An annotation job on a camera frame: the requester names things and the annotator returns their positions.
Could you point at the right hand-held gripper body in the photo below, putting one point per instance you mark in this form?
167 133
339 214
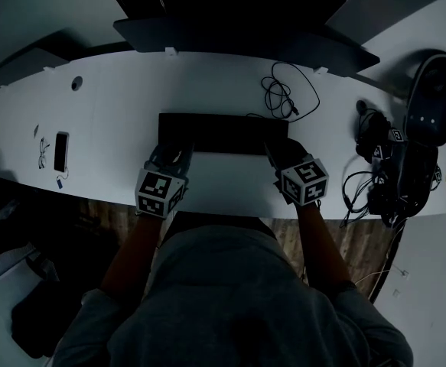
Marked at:
305 182

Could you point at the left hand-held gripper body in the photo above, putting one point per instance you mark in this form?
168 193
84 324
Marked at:
157 191

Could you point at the black keyboard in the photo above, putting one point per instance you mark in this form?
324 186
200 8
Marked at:
222 132

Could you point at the person's left forearm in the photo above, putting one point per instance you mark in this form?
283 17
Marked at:
134 251

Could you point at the person's right forearm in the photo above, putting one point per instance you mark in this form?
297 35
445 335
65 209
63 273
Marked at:
322 243

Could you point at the round black desk grommet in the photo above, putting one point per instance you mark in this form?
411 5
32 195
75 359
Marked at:
361 106

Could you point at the black smartphone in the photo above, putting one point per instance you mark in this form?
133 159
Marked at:
60 152

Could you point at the small blue adapter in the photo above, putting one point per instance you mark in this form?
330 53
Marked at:
59 183

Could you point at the black device with tags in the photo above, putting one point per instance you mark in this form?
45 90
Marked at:
414 174

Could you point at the black-framed eyeglasses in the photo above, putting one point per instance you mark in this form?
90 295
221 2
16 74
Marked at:
44 153

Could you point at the dark desk partition screen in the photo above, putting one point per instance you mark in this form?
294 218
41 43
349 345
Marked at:
245 40

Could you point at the person's grey shirt torso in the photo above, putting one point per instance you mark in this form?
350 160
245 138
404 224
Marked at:
230 304

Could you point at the grey side partition screen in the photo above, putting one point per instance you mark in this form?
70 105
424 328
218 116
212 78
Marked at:
23 65

